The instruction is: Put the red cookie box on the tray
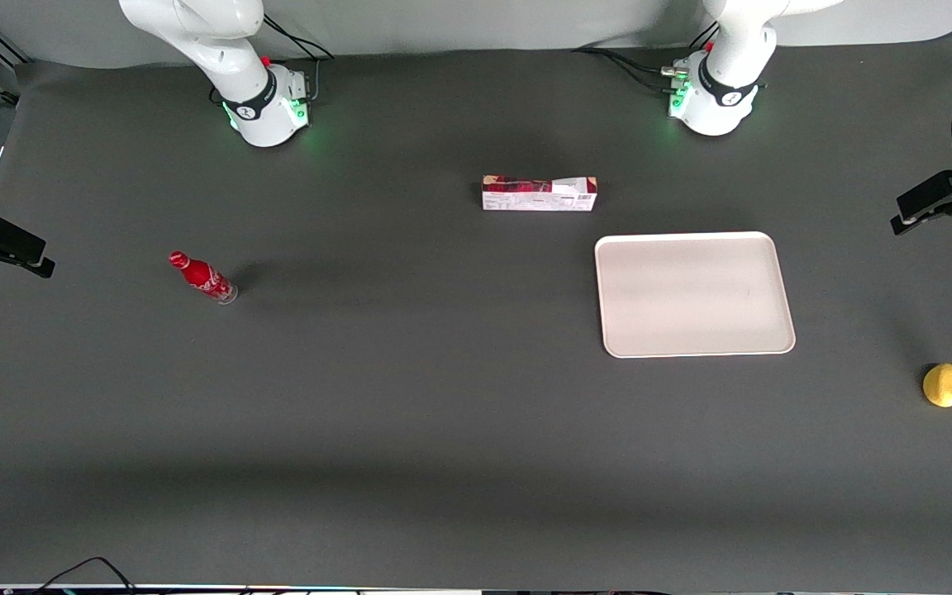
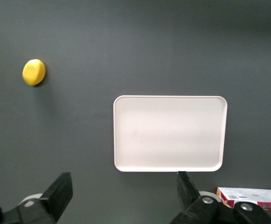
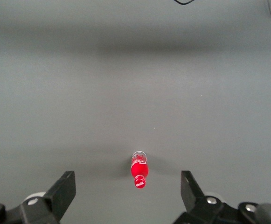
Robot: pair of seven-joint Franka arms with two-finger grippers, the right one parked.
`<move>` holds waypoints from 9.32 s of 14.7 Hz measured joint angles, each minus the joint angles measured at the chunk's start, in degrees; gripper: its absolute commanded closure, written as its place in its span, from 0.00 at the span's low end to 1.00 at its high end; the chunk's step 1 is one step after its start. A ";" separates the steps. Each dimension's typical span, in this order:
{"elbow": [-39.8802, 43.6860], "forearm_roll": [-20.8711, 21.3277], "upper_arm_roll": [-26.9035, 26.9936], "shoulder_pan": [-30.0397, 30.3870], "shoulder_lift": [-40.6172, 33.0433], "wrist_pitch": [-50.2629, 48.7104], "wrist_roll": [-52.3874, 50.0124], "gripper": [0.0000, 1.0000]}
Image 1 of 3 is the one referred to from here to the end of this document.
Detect thin black cable loop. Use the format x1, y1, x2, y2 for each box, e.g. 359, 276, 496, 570
30, 556, 140, 595

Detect white rectangular tray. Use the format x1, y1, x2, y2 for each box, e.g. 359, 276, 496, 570
594, 231, 797, 359

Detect yellow lemon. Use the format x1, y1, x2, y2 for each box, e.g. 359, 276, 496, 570
922, 363, 952, 408

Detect black camera clamp mount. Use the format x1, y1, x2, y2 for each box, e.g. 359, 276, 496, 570
0, 198, 56, 280
891, 147, 952, 237

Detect black arm base cables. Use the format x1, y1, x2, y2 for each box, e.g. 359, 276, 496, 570
263, 14, 336, 102
571, 23, 721, 93

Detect red cola bottle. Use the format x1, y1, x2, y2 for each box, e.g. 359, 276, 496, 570
168, 250, 240, 306

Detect red tartan cookie box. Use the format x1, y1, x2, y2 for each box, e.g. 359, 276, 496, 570
481, 174, 598, 212

